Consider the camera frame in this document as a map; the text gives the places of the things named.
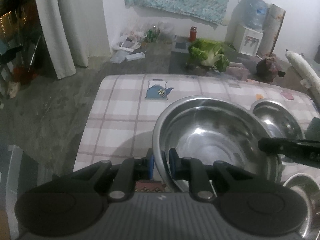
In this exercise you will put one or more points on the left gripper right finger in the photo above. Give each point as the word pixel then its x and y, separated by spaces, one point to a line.
pixel 248 202

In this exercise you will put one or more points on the large steel bowl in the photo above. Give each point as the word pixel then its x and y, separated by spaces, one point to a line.
pixel 211 129

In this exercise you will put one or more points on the green lettuce head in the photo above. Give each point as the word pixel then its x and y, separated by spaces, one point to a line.
pixel 209 54

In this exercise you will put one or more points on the blue water jug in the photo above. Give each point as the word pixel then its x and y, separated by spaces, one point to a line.
pixel 254 14

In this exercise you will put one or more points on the red cabbage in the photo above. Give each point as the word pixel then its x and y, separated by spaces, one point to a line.
pixel 268 69

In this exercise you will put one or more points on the rolled beige mat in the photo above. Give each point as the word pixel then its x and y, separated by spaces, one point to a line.
pixel 274 24

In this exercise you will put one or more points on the plaid patterned tablecloth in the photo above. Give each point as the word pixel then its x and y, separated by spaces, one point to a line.
pixel 126 107

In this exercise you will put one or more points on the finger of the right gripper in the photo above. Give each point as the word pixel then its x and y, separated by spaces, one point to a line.
pixel 302 151

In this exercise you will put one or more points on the medium steel bowl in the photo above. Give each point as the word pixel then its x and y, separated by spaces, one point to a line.
pixel 277 119

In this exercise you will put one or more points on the white rolled towel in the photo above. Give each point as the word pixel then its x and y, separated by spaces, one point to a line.
pixel 310 79

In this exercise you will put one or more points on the white curtain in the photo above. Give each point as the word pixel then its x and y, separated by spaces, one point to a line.
pixel 74 31

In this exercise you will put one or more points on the white water dispenser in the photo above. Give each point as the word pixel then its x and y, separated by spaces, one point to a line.
pixel 247 40

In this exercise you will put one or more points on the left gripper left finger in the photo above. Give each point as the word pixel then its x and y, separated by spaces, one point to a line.
pixel 75 202

